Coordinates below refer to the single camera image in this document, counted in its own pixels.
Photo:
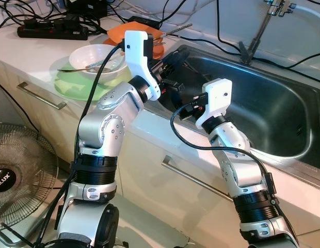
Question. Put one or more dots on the chrome faucet valve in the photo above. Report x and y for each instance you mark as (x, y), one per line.
(278, 8)

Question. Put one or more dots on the flat black power brick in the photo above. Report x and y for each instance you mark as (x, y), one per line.
(145, 21)

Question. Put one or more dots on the stainless steel sink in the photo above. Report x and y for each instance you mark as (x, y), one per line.
(284, 113)

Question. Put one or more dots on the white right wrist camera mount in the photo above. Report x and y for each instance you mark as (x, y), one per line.
(217, 95)

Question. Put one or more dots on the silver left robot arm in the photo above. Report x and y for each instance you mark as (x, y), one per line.
(103, 129)

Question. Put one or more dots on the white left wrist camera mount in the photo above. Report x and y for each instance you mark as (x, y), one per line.
(134, 51)

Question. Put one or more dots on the white bowl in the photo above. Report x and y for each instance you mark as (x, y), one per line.
(90, 54)

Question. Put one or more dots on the orange bowl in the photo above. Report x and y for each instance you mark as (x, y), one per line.
(118, 32)

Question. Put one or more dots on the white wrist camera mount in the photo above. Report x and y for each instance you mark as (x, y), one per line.
(134, 51)
(217, 95)

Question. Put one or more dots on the large black power adapter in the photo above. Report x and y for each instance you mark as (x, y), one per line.
(88, 8)

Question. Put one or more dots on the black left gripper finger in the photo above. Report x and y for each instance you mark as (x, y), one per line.
(176, 57)
(174, 86)

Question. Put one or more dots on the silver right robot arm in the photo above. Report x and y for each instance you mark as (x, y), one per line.
(242, 170)

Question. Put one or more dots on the black faucet pipe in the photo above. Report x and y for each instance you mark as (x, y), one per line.
(258, 36)

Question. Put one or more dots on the green plate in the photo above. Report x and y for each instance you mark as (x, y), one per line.
(72, 89)

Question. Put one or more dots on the orange plate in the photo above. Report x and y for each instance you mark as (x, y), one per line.
(159, 51)

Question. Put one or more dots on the grey floor fan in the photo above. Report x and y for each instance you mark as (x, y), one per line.
(20, 170)

